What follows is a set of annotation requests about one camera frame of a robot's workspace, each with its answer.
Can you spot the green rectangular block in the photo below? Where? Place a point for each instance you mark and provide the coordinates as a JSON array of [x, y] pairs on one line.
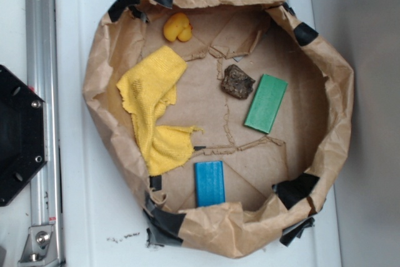
[[266, 103]]

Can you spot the yellow rubber duck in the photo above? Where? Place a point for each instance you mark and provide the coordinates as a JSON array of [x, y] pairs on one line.
[[178, 26]]

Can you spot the metal corner bracket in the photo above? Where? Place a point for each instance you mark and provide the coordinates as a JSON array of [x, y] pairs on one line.
[[40, 248]]

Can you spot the dark brown rock chunk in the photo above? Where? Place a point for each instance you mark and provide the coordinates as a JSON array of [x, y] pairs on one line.
[[237, 83]]

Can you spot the blue rectangular block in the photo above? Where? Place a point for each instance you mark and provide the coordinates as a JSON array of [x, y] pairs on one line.
[[209, 180]]

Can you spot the aluminium extrusion rail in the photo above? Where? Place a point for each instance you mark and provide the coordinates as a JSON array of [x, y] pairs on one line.
[[46, 207]]

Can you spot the yellow cloth rag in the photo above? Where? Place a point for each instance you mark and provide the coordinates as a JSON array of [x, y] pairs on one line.
[[147, 90]]

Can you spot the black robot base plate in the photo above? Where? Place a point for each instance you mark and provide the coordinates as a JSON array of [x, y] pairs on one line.
[[22, 135]]

